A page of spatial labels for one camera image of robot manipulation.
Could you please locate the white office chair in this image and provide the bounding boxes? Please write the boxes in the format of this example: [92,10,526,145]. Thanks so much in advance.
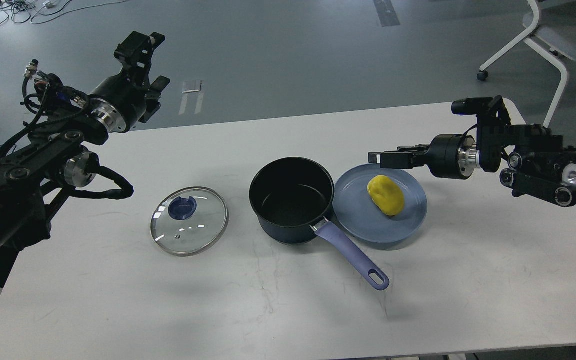
[477,0,576,128]

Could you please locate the glass pot lid purple knob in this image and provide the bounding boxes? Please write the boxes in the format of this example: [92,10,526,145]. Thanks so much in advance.
[150,186,229,257]

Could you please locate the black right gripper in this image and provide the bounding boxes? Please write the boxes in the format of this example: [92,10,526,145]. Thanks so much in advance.
[368,134,480,180]

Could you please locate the blue round plate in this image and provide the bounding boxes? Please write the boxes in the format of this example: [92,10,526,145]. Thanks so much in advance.
[333,164,428,247]

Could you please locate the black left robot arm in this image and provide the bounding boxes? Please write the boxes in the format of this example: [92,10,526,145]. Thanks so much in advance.
[0,31,170,251]

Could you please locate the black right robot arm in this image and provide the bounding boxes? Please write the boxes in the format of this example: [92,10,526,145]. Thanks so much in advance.
[368,96,576,208]

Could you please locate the yellow potato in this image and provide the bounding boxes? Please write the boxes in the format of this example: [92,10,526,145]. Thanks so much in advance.
[366,175,406,217]

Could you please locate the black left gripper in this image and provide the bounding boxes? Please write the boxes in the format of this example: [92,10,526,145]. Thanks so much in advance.
[89,31,170,133]

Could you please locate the dark blue saucepan purple handle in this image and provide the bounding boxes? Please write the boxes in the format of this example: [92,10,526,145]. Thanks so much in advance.
[249,157,390,291]

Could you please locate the tangled cables on floor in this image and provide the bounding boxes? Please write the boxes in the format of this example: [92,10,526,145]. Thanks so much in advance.
[0,0,129,26]

